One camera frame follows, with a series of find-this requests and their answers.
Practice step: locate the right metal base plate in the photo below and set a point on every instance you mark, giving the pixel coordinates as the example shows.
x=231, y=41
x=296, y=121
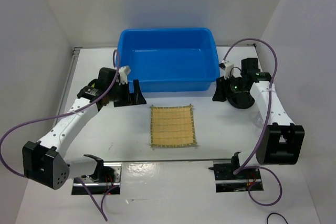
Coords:
x=227, y=182

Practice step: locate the blue plastic bin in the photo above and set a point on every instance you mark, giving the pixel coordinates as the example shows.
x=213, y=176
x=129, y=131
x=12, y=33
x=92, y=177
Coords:
x=170, y=59

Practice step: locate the aluminium frame rail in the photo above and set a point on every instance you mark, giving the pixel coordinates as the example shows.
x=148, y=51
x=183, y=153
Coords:
x=66, y=88

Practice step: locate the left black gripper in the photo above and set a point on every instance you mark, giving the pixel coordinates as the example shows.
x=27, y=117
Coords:
x=131, y=98

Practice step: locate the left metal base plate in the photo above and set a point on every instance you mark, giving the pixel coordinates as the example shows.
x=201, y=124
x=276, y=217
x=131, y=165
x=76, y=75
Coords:
x=109, y=178

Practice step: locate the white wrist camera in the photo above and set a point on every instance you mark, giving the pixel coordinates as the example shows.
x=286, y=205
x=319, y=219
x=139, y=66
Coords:
x=123, y=74
x=227, y=67

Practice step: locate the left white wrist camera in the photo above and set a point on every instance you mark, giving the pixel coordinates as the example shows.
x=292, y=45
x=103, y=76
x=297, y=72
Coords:
x=123, y=74

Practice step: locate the metal base plate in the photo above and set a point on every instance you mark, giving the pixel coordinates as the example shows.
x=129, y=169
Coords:
x=227, y=182
x=109, y=178

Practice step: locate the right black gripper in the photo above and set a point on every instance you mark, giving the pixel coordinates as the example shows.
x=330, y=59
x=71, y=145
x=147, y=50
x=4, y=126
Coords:
x=222, y=90

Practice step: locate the black plastic plate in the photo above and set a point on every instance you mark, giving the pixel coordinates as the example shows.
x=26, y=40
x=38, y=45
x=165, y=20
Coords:
x=240, y=99

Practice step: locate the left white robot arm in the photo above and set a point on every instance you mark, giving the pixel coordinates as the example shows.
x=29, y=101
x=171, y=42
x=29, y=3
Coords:
x=43, y=161

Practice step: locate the woven bamboo mat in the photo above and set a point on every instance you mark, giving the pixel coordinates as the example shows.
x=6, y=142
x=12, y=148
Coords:
x=172, y=127

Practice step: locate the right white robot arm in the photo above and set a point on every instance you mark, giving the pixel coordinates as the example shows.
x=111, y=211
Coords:
x=281, y=139

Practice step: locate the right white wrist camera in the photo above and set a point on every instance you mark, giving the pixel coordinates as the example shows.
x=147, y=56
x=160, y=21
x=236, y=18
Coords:
x=227, y=67

